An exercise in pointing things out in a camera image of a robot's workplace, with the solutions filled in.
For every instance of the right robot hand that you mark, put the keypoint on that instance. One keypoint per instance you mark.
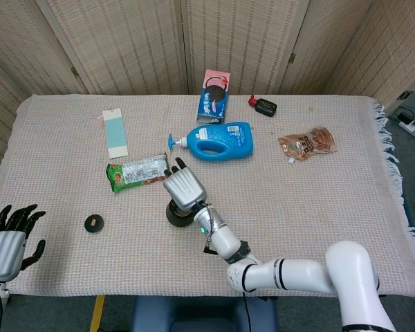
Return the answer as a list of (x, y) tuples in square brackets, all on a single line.
[(185, 188)]

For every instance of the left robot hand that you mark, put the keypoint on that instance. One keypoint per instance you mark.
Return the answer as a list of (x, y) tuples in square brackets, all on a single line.
[(3, 254)]

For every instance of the black teapot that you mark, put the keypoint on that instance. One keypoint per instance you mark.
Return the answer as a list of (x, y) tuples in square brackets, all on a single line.
[(178, 219)]

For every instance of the black tape roll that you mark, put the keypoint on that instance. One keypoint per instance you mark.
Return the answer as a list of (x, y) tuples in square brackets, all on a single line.
[(94, 224)]

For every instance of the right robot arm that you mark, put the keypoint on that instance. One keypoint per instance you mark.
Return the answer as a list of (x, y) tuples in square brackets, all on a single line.
[(297, 273)]

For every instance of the green snack packet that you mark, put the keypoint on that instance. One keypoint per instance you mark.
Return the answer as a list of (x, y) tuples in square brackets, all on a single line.
[(138, 172)]

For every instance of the blue detergent pump bottle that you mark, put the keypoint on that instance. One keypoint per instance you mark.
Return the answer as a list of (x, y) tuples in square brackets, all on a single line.
[(228, 138)]

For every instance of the white teal paper card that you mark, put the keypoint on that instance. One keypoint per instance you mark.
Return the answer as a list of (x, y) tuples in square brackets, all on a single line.
[(115, 133)]

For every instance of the pale woven tablecloth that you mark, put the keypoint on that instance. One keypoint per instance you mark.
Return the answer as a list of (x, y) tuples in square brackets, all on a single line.
[(124, 256)]

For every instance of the blue pink cookie box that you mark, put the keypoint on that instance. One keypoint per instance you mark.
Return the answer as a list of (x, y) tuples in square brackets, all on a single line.
[(212, 100)]

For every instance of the yellow floor tape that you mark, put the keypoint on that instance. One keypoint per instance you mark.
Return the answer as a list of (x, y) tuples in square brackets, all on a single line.
[(97, 313)]

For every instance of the black bottle red cap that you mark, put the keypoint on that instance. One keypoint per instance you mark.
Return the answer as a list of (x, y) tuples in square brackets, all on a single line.
[(265, 106)]

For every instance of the blue padded seat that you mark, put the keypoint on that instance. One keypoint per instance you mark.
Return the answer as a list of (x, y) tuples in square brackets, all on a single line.
[(204, 314)]

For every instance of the brown spout pouch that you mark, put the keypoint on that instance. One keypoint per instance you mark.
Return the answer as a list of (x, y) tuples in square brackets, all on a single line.
[(307, 143)]

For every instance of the woven folding screen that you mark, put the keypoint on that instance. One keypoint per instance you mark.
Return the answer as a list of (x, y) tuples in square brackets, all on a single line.
[(131, 45)]

